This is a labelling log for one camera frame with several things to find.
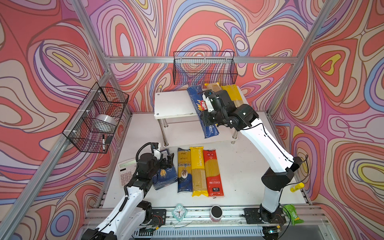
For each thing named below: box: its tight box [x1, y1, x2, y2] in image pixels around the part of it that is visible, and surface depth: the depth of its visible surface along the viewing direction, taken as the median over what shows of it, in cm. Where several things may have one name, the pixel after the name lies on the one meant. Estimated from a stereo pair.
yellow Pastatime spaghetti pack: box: [189, 146, 209, 197], surface depth 88 cm
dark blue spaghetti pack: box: [186, 85, 220, 139], surface depth 69 cm
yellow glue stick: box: [290, 182, 305, 193], surface depth 80 cm
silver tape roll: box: [94, 114, 117, 128], surface depth 73 cm
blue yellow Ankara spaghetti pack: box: [177, 148, 193, 193], surface depth 88 cm
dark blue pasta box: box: [152, 148, 178, 191], surface depth 82 cm
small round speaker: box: [209, 205, 223, 222], surface depth 72 cm
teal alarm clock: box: [171, 203, 188, 222], surface depth 75 cm
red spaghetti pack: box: [203, 149, 224, 197], surface depth 88 cm
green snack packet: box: [282, 204, 304, 226], surface depth 75 cm
